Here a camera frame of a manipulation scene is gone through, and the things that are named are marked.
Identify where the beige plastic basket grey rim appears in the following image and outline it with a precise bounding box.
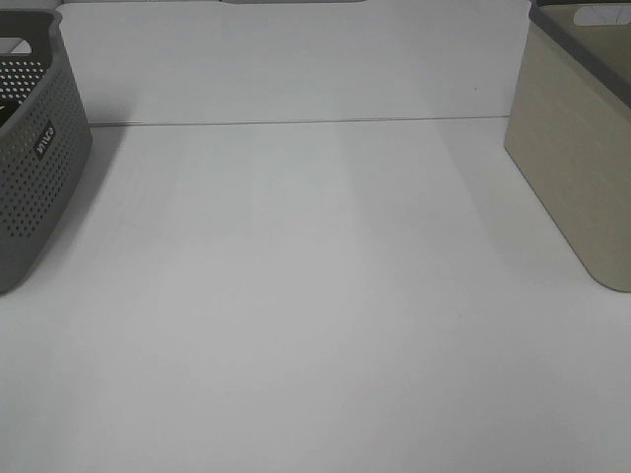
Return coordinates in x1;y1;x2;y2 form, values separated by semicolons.
504;1;630;293

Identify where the grey perforated plastic basket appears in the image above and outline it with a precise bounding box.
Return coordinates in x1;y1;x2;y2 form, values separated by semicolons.
1;9;93;293

